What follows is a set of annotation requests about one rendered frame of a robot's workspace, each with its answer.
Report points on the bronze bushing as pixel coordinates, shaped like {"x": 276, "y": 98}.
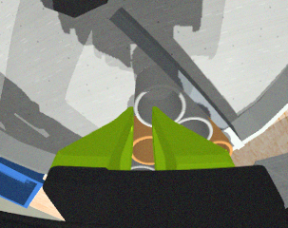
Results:
{"x": 143, "y": 149}
{"x": 220, "y": 139}

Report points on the blue tray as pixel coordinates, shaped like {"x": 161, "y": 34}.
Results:
{"x": 17, "y": 188}

